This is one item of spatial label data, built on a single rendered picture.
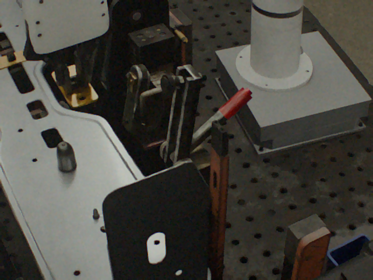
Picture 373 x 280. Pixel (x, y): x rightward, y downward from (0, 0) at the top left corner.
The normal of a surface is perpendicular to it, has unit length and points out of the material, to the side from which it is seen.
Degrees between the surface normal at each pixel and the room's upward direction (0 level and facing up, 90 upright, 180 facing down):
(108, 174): 0
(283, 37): 91
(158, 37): 0
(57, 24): 92
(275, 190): 0
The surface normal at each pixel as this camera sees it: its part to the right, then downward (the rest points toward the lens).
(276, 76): -0.07, 0.69
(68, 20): 0.44, 0.63
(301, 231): -0.01, -0.73
